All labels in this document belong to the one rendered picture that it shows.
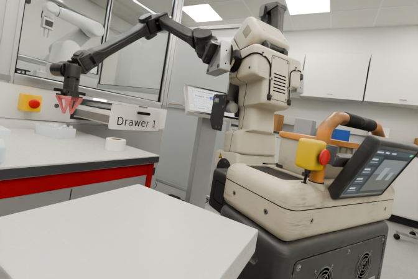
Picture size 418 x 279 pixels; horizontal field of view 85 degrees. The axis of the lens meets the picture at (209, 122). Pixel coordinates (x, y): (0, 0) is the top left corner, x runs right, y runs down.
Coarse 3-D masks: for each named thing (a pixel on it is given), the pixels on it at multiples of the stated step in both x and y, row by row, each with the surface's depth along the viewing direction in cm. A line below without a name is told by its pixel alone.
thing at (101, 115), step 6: (78, 108) 116; (84, 108) 113; (90, 108) 110; (96, 108) 108; (78, 114) 115; (84, 114) 112; (90, 114) 109; (96, 114) 106; (102, 114) 104; (108, 114) 102; (96, 120) 106; (102, 120) 104; (108, 120) 101
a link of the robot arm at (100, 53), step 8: (144, 16) 113; (144, 24) 112; (128, 32) 109; (136, 32) 110; (144, 32) 114; (112, 40) 105; (120, 40) 106; (128, 40) 109; (96, 48) 101; (104, 48) 102; (112, 48) 104; (120, 48) 108; (88, 56) 98; (96, 56) 100; (104, 56) 103; (88, 64) 99; (96, 64) 102
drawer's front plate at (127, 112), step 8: (112, 104) 98; (112, 112) 98; (120, 112) 101; (128, 112) 104; (136, 112) 108; (152, 112) 117; (160, 112) 122; (112, 120) 98; (120, 120) 101; (128, 120) 105; (136, 120) 109; (144, 120) 113; (152, 120) 118; (112, 128) 98; (120, 128) 102; (128, 128) 106; (136, 128) 110; (144, 128) 114; (152, 128) 118
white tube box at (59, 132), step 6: (36, 126) 92; (42, 126) 91; (48, 126) 91; (60, 126) 98; (36, 132) 92; (42, 132) 91; (48, 132) 90; (54, 132) 88; (60, 132) 90; (66, 132) 92; (72, 132) 95; (60, 138) 90
